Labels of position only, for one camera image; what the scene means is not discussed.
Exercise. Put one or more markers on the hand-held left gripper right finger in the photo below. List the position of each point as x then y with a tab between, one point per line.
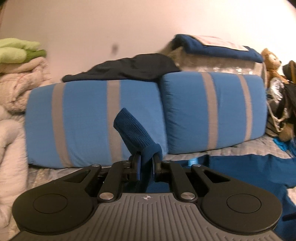
154	170

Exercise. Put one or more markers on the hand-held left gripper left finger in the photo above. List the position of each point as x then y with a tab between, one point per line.
138	169

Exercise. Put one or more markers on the dark blue sweater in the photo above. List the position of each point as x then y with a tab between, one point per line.
131	129

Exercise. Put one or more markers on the blue grey-striped pillow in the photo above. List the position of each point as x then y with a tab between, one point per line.
226	109
85	120

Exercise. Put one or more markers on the grey quilted bedspread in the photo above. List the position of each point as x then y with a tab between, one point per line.
231	150

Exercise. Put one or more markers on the dark cloth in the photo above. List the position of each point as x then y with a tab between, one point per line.
129	67

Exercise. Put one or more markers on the clear plastic bedding bag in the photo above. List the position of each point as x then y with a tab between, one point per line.
215	66

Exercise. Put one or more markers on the bright blue cloth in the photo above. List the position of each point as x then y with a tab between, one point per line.
283	144

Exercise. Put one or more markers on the blue folded blanket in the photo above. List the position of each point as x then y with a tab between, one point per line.
208	49

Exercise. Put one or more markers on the beige rolled comforter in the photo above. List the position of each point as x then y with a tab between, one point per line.
16	92

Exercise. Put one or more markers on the pink white cloth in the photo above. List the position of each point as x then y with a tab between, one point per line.
222	42

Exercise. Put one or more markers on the shiny silver cloth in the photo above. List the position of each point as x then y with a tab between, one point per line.
276	88

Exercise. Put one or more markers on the black bag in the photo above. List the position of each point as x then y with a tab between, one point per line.
290	92

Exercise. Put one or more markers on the brown teddy bear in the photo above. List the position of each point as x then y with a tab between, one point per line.
271	62

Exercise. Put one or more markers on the green cloth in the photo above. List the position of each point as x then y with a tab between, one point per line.
13	52

